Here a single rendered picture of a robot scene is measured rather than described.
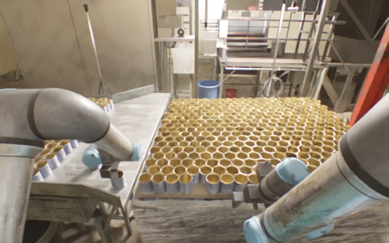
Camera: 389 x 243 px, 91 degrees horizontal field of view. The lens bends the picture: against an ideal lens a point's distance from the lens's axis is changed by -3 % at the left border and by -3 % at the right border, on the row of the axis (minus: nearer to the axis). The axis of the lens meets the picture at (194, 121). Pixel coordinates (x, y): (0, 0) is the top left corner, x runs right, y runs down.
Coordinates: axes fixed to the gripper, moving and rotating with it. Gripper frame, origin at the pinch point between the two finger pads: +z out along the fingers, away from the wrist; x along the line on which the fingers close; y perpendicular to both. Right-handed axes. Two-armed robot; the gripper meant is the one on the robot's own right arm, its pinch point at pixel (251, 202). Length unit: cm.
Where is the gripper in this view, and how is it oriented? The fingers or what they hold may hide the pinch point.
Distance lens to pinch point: 85.4
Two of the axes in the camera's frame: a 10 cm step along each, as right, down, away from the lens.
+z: -1.6, 6.1, 7.7
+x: 9.9, 0.7, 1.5
